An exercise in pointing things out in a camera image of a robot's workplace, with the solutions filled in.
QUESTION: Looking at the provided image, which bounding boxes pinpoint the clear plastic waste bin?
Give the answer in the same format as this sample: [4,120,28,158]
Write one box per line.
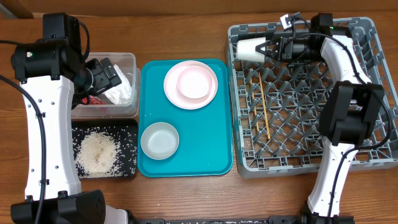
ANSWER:
[71,52,141,119]

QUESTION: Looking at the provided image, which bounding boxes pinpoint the small pink saucer plate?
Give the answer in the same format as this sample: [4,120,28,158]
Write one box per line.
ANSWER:
[177,66,213,100]

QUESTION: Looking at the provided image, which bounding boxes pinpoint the white rice pile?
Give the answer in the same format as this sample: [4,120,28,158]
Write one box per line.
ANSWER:
[73,126,139,178]

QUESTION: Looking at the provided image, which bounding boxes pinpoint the wooden chopstick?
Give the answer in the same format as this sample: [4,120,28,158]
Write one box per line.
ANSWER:
[258,73,271,140]
[250,78,257,118]

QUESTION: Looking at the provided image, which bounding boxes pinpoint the white paper napkin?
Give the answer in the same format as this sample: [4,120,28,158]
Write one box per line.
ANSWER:
[103,64,132,105]

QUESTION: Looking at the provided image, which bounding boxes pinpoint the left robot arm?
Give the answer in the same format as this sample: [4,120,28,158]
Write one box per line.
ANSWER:
[11,13,136,223]

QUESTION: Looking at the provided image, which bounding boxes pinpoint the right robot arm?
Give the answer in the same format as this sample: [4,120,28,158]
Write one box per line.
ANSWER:
[237,13,387,223]

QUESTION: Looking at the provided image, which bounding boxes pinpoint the grey plastic dish rack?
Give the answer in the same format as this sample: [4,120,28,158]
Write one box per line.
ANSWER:
[227,17,397,178]

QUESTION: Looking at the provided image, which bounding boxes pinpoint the white ceramic cup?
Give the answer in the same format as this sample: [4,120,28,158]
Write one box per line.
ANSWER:
[236,37,266,63]

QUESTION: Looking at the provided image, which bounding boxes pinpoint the black plastic tray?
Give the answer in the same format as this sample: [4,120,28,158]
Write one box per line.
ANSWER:
[71,118,140,180]

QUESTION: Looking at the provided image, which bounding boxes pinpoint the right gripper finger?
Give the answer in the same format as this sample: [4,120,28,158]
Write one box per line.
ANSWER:
[255,40,279,52]
[255,50,279,59]

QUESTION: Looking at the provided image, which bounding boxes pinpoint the red foil wrapper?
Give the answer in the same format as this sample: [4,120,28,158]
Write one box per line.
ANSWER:
[80,95,104,105]

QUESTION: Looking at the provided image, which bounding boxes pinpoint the teal plastic serving tray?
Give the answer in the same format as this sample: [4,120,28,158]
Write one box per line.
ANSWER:
[137,59,233,177]

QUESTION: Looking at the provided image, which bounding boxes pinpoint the grey bowl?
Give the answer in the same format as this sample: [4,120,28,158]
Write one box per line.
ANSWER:
[141,122,179,160]

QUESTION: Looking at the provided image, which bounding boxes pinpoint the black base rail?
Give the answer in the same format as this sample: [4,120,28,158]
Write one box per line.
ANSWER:
[137,215,299,224]

